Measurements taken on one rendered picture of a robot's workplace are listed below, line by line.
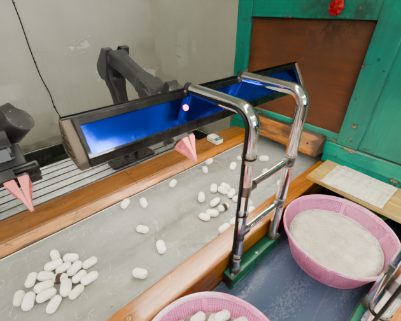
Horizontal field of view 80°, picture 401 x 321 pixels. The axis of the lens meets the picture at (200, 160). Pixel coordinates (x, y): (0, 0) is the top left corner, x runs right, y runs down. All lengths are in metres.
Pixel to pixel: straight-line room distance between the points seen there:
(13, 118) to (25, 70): 1.87
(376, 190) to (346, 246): 0.23
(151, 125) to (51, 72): 2.18
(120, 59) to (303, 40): 0.61
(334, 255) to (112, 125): 0.58
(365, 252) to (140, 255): 0.55
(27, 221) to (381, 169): 1.04
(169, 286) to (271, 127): 0.70
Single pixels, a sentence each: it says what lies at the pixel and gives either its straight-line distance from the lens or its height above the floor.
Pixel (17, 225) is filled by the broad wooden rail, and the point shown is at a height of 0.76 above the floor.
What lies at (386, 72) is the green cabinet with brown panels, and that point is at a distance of 0.87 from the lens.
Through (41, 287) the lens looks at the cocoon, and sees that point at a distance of 0.64.
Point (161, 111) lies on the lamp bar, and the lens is 0.43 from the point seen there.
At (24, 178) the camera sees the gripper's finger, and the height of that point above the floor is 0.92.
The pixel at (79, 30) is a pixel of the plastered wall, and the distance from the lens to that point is 2.61.
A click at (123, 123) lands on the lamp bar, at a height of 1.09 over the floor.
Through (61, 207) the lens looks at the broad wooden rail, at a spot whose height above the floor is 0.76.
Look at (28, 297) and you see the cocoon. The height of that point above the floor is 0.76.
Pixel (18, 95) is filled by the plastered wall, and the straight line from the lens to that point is 2.55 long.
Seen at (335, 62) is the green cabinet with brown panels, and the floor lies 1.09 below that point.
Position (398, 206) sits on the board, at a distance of 0.87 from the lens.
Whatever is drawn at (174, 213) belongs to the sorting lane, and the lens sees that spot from 0.71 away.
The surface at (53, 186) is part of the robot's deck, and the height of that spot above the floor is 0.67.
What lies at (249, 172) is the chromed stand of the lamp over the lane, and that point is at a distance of 0.41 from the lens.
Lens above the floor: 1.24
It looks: 33 degrees down
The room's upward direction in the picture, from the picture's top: straight up
